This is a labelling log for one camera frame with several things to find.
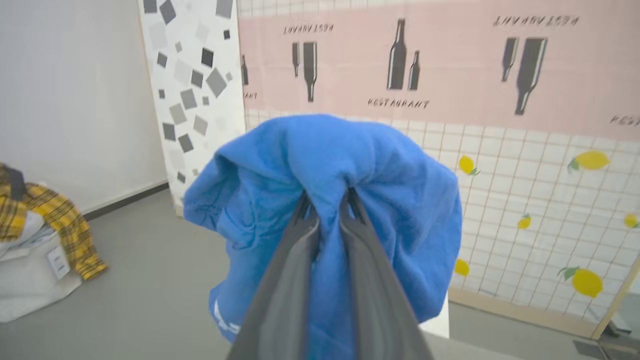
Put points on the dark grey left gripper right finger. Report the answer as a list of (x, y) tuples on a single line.
[(375, 300)]

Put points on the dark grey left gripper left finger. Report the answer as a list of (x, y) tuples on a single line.
[(280, 300)]

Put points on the blue garment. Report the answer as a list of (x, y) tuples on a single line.
[(320, 160)]

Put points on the yellow plaid garment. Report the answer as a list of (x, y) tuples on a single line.
[(60, 215)]

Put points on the white box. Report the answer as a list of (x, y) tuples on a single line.
[(437, 322)]

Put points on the lemon print partition screen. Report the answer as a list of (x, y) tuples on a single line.
[(500, 150)]

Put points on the white panel with grey squares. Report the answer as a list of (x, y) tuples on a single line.
[(195, 100)]

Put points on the white paper tag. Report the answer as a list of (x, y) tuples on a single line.
[(58, 262)]

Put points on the grey metal screen foot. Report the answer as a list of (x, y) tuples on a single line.
[(620, 327)]

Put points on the white laundry bag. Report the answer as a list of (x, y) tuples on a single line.
[(25, 285)]

